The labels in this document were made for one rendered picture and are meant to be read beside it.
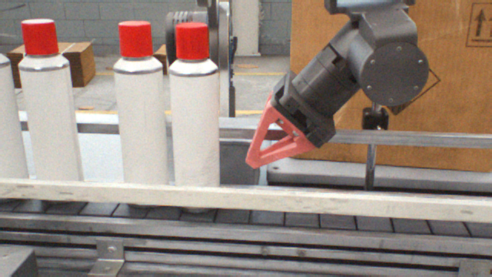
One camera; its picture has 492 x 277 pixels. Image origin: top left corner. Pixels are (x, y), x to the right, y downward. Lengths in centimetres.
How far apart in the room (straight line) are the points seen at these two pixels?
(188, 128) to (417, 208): 25
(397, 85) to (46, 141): 37
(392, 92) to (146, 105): 25
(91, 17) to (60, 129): 573
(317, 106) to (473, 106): 32
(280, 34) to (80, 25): 236
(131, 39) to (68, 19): 587
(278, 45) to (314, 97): 562
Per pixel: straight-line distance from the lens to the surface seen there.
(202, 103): 52
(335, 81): 50
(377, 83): 44
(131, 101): 54
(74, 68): 478
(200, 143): 53
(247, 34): 603
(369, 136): 59
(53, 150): 60
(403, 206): 54
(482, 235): 58
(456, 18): 74
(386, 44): 43
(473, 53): 76
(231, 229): 54
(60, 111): 59
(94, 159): 87
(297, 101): 49
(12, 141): 63
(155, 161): 56
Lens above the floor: 115
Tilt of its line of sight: 20 degrees down
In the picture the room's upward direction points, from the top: straight up
